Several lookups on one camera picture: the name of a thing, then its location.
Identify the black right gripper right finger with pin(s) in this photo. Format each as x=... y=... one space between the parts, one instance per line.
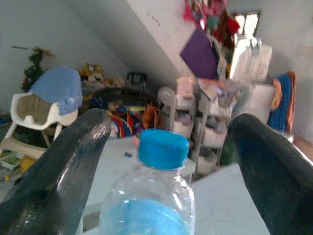
x=276 y=183

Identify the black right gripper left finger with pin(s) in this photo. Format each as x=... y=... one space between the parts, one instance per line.
x=49 y=191

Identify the clear plastic bottle blue cap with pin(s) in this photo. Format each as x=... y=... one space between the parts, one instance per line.
x=161 y=149

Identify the green white tray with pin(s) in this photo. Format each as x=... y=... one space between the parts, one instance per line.
x=9 y=160

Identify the white plastic drawer rack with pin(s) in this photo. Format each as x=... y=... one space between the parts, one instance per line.
x=212 y=137

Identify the white baby high chair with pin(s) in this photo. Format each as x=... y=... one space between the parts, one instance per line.
x=31 y=110

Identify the blue orange towel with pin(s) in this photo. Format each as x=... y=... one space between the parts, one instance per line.
x=283 y=98

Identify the small blue object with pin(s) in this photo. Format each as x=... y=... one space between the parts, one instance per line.
x=128 y=154

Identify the colourful striped blanket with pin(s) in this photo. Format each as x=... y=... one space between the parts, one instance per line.
x=122 y=122

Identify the light blue towel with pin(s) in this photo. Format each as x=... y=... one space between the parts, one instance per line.
x=56 y=85

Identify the white hanging garment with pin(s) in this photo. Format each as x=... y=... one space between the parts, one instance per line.
x=254 y=61

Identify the small green Christmas tree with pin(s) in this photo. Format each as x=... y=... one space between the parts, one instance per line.
x=34 y=66

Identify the yellow plush toys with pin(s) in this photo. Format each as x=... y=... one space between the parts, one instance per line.
x=94 y=73

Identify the orange bag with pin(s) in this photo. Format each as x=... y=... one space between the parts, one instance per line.
x=151 y=116

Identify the black framed bag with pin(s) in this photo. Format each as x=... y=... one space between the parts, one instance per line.
x=135 y=73

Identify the purple board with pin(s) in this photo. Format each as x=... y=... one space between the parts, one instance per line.
x=200 y=56

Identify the bright window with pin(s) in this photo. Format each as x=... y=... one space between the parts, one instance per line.
x=252 y=23

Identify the red pink hanging decorations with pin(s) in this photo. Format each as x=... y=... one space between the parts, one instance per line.
x=232 y=24

